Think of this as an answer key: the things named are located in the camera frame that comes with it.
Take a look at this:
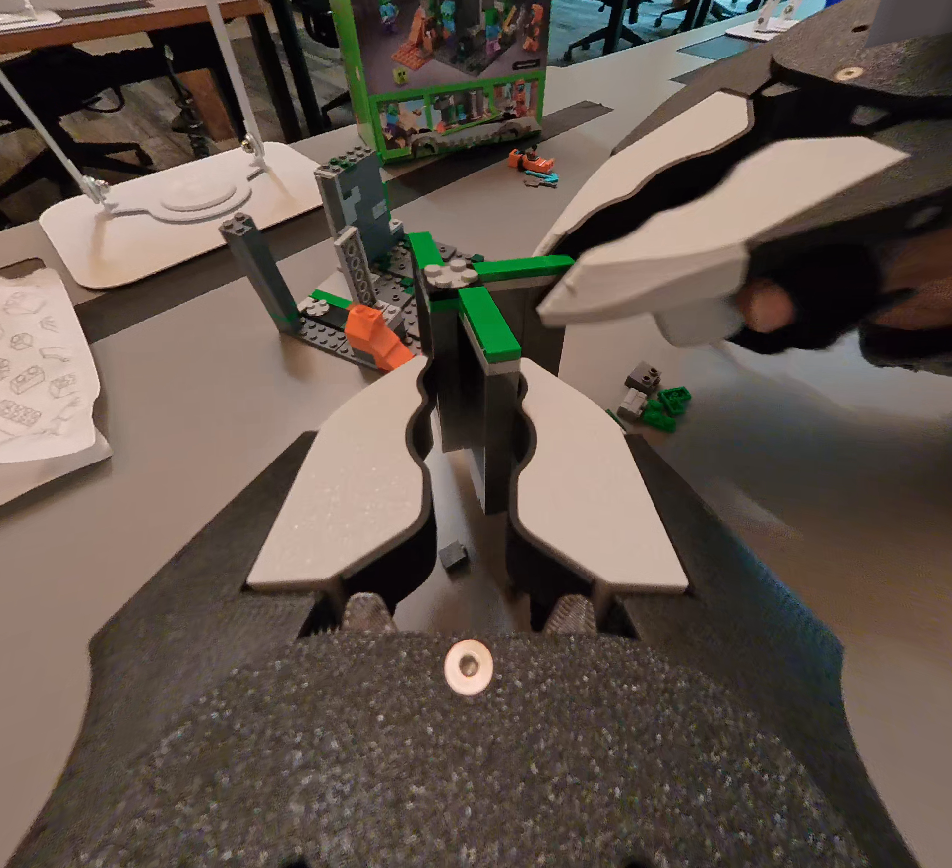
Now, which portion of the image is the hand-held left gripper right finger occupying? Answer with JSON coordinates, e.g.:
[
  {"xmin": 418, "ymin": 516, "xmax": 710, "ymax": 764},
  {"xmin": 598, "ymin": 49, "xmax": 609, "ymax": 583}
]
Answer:
[{"xmin": 508, "ymin": 357, "xmax": 690, "ymax": 627}]

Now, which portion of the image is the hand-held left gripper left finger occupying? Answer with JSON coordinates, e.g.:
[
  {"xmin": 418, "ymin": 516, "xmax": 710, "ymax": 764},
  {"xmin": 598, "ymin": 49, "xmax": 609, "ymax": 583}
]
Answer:
[{"xmin": 245, "ymin": 355, "xmax": 438, "ymax": 616}]

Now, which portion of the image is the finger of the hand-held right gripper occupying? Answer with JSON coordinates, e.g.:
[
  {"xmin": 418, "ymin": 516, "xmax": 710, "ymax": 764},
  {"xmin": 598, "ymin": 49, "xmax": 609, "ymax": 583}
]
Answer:
[
  {"xmin": 534, "ymin": 91, "xmax": 758, "ymax": 261},
  {"xmin": 535, "ymin": 136, "xmax": 911, "ymax": 347}
]

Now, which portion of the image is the green-topped dark lego wall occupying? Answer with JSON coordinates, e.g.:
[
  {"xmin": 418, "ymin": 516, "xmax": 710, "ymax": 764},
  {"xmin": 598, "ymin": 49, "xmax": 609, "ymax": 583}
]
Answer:
[{"xmin": 405, "ymin": 232, "xmax": 577, "ymax": 516}]

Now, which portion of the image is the grey green lego building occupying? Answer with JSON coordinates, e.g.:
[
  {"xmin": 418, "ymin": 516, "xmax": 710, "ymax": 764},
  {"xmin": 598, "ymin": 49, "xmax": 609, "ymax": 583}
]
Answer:
[{"xmin": 219, "ymin": 147, "xmax": 417, "ymax": 372}]

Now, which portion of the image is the torn printed paper bag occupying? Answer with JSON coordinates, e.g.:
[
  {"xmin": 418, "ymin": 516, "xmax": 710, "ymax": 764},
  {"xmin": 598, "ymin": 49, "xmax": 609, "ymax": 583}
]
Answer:
[{"xmin": 0, "ymin": 267, "xmax": 113, "ymax": 508}]

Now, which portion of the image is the person's right forearm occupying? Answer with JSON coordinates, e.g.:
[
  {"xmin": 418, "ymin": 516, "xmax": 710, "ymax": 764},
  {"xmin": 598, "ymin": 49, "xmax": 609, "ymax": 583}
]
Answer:
[{"xmin": 859, "ymin": 303, "xmax": 952, "ymax": 371}]

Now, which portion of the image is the green lego box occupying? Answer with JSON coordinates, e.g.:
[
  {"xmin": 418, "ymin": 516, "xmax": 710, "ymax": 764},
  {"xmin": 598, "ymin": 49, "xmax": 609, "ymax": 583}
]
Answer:
[{"xmin": 312, "ymin": 0, "xmax": 560, "ymax": 164}]

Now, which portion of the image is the person's right hand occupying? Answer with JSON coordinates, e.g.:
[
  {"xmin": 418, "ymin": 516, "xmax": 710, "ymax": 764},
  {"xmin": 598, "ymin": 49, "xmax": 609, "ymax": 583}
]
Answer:
[{"xmin": 736, "ymin": 229, "xmax": 952, "ymax": 334}]

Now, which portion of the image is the black table leg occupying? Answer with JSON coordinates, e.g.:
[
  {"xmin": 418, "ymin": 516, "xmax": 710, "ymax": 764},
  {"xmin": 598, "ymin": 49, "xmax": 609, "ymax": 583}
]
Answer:
[{"xmin": 256, "ymin": 0, "xmax": 332, "ymax": 140}]

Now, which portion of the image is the brown wooden desk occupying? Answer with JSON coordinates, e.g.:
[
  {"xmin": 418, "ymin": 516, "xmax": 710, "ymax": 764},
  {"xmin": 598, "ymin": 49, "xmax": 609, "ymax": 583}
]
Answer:
[{"xmin": 0, "ymin": 0, "xmax": 265, "ymax": 55}]

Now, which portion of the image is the clear acrylic stand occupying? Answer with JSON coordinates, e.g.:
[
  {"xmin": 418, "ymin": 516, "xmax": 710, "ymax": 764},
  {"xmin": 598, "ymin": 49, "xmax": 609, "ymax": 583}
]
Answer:
[{"xmin": 0, "ymin": 0, "xmax": 64, "ymax": 29}]

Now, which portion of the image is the black coiled cable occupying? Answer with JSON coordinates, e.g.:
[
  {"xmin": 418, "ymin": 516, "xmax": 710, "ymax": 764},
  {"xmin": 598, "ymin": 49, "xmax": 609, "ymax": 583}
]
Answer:
[{"xmin": 178, "ymin": 43, "xmax": 217, "ymax": 159}]

